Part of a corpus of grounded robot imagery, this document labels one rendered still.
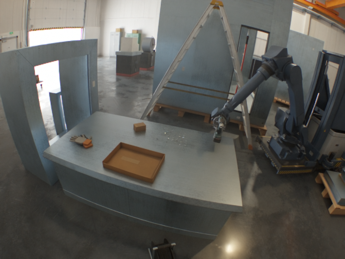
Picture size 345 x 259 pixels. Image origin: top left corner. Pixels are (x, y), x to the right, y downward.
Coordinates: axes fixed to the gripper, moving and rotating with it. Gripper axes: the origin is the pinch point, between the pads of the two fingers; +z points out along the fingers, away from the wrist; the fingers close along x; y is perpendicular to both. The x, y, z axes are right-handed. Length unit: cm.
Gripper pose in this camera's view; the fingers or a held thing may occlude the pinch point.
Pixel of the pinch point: (219, 130)
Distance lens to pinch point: 170.0
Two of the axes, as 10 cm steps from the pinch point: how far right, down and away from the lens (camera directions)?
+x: -9.6, -2.2, 1.8
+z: -2.6, 4.5, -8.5
